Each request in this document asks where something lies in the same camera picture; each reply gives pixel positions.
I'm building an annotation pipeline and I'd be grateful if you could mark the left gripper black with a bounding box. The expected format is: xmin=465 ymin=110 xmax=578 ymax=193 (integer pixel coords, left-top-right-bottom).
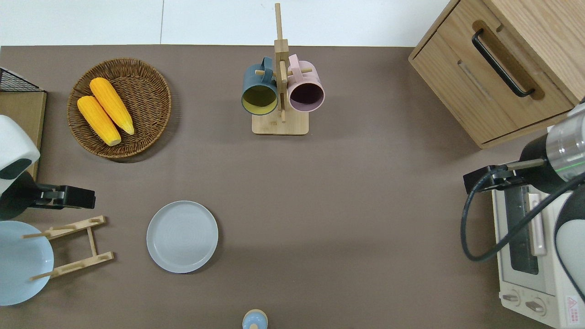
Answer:
xmin=28 ymin=184 xmax=96 ymax=211

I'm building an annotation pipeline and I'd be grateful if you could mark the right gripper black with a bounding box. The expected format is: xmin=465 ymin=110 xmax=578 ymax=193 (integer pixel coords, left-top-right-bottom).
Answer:
xmin=463 ymin=164 xmax=526 ymax=194

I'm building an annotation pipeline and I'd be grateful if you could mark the gray round plate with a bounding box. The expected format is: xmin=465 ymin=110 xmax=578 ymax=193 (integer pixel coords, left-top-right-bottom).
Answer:
xmin=146 ymin=201 xmax=219 ymax=274

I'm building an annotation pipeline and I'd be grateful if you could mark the wooden plate rack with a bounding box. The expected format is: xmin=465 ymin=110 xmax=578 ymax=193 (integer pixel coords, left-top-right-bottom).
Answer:
xmin=22 ymin=216 xmax=114 ymax=281

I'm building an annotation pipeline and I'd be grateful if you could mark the light blue round plate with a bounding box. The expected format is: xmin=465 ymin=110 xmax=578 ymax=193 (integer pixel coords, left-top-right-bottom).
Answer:
xmin=0 ymin=221 xmax=54 ymax=306

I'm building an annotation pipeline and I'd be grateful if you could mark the yellow corn cob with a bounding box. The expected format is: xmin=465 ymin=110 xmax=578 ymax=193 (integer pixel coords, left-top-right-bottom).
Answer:
xmin=89 ymin=77 xmax=135 ymax=136
xmin=77 ymin=96 xmax=122 ymax=147

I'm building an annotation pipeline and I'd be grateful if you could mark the wooden cabinet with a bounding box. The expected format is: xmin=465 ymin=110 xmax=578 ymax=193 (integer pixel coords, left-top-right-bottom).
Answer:
xmin=408 ymin=0 xmax=585 ymax=149

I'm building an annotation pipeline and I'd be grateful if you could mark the cream toaster oven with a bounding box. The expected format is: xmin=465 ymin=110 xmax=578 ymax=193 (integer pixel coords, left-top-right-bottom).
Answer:
xmin=491 ymin=183 xmax=585 ymax=329

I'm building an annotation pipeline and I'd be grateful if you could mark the brown wicker basket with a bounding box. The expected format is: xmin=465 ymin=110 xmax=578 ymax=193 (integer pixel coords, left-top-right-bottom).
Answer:
xmin=67 ymin=58 xmax=172 ymax=159

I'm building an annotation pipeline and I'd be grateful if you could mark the pink mug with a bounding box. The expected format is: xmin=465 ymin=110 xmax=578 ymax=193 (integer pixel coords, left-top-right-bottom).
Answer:
xmin=287 ymin=54 xmax=325 ymax=113

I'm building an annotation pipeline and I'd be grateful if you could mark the dark teal mug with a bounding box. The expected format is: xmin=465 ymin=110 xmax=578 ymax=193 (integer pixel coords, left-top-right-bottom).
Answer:
xmin=241 ymin=57 xmax=279 ymax=116

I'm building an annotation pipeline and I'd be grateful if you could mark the wooden mug tree stand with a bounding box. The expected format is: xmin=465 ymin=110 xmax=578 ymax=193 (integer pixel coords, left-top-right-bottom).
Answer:
xmin=252 ymin=3 xmax=310 ymax=136

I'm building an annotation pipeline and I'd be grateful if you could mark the blue call bell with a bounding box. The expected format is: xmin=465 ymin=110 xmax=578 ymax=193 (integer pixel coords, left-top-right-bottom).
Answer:
xmin=242 ymin=309 xmax=269 ymax=329

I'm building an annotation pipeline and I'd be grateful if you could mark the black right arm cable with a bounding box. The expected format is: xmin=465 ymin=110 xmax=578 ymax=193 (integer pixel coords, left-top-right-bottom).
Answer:
xmin=460 ymin=167 xmax=585 ymax=262

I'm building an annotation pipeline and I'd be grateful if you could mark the black cabinet handle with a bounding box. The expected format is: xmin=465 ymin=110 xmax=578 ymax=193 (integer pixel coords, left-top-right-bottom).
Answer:
xmin=472 ymin=29 xmax=536 ymax=98

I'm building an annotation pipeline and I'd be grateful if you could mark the grid pattern wire box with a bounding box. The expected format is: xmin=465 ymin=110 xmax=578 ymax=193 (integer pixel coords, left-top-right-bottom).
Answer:
xmin=0 ymin=67 xmax=45 ymax=93

